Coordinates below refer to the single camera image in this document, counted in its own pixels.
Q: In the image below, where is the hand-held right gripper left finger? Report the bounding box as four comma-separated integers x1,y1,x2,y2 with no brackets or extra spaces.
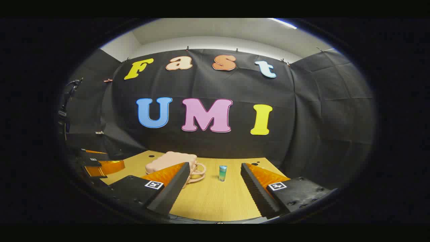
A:
109,162,191,217

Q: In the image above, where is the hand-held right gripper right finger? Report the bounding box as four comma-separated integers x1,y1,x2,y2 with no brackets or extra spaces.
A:
240,163,336,219

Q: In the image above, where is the black backdrop cloth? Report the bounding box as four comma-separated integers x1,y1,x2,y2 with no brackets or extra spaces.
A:
59,48,375,189

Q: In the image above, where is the black stand with cables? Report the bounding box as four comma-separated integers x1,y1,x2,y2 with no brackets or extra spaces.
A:
56,78,84,142

